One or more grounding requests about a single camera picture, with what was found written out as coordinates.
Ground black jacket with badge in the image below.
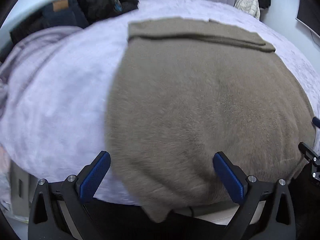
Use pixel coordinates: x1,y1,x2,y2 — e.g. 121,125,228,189
69,0,139,24

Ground dark wall-mounted screen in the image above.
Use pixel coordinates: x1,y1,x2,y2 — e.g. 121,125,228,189
296,0,319,37

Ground beige knit sweater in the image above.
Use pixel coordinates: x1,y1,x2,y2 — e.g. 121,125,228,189
106,18,316,222

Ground cream puffer jacket hanging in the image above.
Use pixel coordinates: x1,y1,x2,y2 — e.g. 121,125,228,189
234,0,260,20

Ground dark blue jeans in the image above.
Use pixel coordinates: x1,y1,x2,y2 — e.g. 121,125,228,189
10,0,89,44

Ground white fluffy bed blanket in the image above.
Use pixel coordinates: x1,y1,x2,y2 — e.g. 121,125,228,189
1,0,319,205

